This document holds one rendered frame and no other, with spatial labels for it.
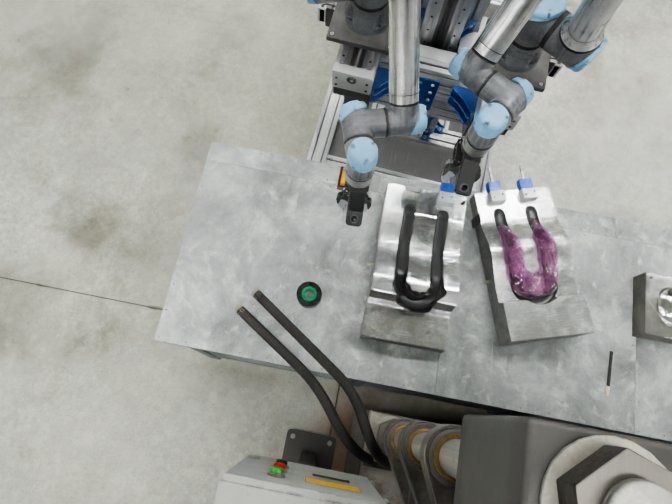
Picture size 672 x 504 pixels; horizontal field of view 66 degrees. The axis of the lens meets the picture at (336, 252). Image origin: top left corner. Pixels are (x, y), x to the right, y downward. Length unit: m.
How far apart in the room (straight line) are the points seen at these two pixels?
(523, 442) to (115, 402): 2.26
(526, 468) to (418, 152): 2.19
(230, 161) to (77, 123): 1.37
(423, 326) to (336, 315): 0.27
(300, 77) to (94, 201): 1.25
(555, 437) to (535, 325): 1.22
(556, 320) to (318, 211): 0.82
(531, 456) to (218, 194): 1.50
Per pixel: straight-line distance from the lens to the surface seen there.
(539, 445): 0.48
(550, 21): 1.72
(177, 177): 2.78
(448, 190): 1.74
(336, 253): 1.72
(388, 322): 1.62
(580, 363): 1.85
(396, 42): 1.33
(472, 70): 1.43
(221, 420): 2.48
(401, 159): 2.54
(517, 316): 1.67
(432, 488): 0.94
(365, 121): 1.36
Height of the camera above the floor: 2.45
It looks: 73 degrees down
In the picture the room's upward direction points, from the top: 8 degrees clockwise
